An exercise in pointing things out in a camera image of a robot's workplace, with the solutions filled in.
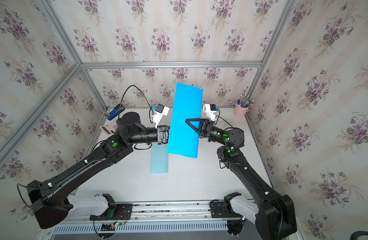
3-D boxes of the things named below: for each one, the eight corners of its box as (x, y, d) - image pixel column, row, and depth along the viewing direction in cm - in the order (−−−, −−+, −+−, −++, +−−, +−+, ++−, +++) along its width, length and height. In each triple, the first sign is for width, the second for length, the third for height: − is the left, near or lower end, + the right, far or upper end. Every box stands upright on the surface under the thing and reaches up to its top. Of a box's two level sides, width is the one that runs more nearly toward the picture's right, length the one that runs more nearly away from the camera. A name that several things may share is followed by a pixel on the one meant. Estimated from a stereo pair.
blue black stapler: (108, 120, 116) (104, 115, 112) (122, 108, 125) (119, 103, 120) (111, 122, 115) (108, 117, 110) (125, 110, 123) (123, 105, 119)
